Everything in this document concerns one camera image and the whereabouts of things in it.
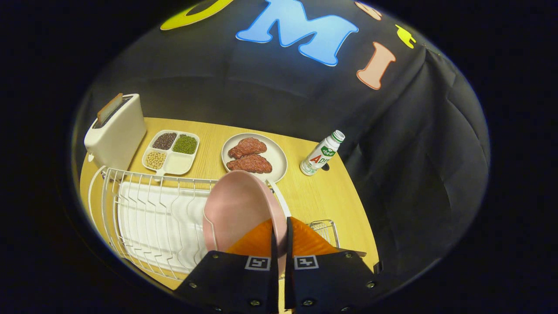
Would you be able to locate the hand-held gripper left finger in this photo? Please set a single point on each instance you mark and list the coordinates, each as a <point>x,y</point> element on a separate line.
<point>274,288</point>

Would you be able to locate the dark brown beans pile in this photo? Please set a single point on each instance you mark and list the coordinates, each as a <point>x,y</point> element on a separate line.
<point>165,141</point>

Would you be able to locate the pink plate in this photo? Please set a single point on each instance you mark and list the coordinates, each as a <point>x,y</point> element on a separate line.
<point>239,205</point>

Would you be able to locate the white toaster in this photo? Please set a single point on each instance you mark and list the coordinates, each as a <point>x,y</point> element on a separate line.
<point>122,135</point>

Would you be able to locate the brown meat patty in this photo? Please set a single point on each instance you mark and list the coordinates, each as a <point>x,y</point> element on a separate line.
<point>247,147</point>
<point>250,164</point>

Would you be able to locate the white green-label drink bottle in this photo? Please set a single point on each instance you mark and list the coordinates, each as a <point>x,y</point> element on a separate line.
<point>320,155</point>

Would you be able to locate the yellow soybeans pile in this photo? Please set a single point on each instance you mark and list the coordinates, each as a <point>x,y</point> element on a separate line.
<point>155,160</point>

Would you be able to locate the black backdrop cloth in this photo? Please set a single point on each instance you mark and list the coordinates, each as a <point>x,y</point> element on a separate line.
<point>261,96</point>

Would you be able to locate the white divided tray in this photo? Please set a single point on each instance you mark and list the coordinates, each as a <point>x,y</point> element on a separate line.
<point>181,163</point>

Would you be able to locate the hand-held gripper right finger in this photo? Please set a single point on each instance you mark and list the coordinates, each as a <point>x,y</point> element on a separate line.
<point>290,288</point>

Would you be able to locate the beige round plate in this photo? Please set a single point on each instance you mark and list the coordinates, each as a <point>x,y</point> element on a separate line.
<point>277,152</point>

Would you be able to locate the green mung beans pile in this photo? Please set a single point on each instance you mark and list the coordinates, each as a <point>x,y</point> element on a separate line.
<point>185,144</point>

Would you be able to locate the brown toast slice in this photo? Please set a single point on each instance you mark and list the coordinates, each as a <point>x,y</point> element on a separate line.
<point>109,109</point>

